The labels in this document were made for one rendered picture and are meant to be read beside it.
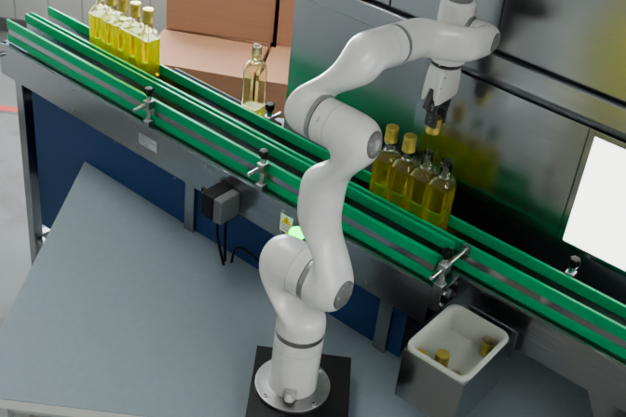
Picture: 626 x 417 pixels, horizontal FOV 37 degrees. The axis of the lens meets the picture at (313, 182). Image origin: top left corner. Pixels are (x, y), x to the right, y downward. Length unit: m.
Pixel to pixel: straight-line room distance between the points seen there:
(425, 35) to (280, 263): 0.60
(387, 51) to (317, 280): 0.52
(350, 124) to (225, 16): 2.95
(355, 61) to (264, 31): 2.91
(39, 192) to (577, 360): 2.09
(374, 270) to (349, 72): 0.74
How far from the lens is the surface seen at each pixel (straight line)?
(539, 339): 2.42
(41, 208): 3.67
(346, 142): 1.89
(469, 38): 2.13
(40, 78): 3.29
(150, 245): 2.91
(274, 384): 2.36
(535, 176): 2.43
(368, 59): 1.91
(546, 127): 2.36
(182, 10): 4.84
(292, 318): 2.21
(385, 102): 2.64
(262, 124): 2.82
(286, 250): 2.14
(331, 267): 2.07
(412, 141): 2.42
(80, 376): 2.52
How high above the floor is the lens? 2.56
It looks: 34 degrees down
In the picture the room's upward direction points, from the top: 7 degrees clockwise
